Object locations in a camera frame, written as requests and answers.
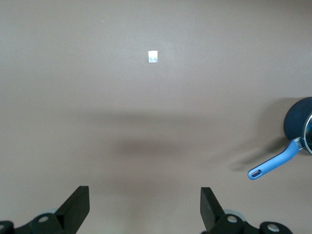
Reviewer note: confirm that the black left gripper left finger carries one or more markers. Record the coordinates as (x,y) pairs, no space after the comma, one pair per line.
(73,212)

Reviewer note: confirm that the small white tape square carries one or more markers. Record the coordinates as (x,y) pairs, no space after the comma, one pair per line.
(152,56)

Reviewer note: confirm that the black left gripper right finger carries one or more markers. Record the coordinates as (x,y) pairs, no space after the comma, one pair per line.
(212,212)

